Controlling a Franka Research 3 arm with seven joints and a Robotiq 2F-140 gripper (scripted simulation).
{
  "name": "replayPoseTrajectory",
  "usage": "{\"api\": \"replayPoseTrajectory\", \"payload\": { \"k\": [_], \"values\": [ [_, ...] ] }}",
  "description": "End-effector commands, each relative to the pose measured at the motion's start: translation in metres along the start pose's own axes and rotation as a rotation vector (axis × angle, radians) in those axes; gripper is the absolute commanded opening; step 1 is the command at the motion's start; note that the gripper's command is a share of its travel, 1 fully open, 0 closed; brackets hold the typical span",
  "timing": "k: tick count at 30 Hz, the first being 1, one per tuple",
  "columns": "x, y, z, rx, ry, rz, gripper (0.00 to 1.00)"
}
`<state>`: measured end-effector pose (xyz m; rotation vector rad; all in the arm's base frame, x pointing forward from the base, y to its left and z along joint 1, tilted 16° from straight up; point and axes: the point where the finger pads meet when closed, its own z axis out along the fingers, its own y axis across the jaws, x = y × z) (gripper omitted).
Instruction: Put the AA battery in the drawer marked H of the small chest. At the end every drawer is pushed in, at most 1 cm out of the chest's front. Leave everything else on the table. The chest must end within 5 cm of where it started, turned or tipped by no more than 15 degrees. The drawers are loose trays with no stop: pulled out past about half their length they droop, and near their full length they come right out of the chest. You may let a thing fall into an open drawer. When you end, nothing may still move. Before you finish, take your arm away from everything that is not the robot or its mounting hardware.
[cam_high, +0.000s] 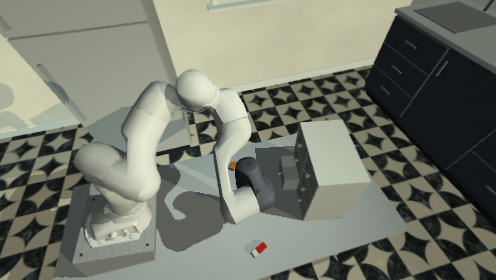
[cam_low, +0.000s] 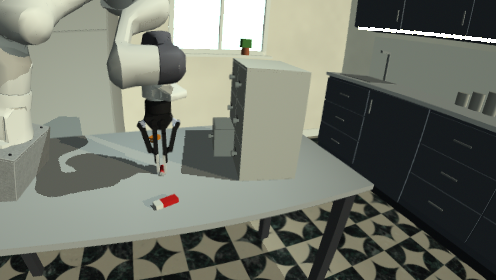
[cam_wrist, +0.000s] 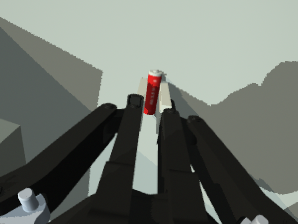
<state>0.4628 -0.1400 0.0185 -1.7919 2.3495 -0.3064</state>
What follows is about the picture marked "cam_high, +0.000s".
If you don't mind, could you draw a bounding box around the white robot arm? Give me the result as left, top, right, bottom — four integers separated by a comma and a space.
74, 69, 275, 248

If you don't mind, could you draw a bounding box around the small grey chest of drawers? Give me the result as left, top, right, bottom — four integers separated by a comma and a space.
299, 119, 371, 221

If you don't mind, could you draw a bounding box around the grey drawer front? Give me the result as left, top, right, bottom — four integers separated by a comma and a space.
297, 126, 308, 165
294, 142, 303, 178
300, 169, 312, 209
304, 153, 318, 197
297, 182, 307, 218
277, 155, 299, 190

